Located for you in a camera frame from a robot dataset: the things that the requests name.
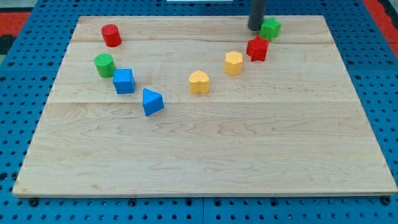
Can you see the red star block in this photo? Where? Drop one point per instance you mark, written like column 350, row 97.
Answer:
column 257, row 49

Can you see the yellow heart block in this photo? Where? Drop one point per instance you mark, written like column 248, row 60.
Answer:
column 199, row 82

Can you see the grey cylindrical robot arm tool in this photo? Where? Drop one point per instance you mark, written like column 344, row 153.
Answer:
column 256, row 14

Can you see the green cylinder block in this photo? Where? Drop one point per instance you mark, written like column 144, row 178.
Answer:
column 105, row 66

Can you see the blue cube block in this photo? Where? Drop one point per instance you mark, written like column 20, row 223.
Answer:
column 123, row 80

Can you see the blue triangular prism block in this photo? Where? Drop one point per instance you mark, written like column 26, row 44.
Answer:
column 152, row 102

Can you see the green star block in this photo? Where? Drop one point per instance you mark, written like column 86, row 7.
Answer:
column 270, row 28

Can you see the red cylinder block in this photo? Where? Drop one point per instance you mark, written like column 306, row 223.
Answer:
column 111, row 35

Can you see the yellow hexagon block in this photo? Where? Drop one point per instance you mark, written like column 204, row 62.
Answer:
column 233, row 63

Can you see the light wooden board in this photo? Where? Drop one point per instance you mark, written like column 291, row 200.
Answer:
column 290, row 126

